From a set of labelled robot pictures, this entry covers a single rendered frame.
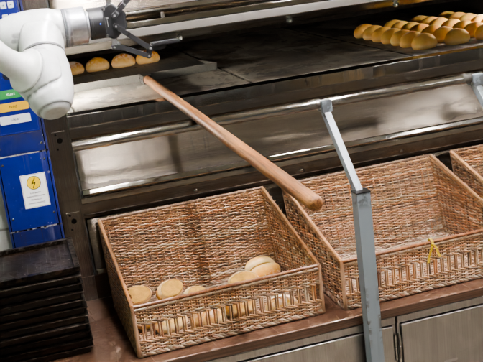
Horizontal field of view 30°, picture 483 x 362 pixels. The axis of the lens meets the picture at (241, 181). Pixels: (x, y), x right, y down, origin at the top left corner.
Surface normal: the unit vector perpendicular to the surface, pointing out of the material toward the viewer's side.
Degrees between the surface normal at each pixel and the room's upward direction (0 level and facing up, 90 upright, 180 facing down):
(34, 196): 90
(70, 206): 90
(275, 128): 70
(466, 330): 91
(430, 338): 90
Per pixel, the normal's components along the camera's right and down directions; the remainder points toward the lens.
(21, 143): 0.27, 0.22
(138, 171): 0.22, -0.11
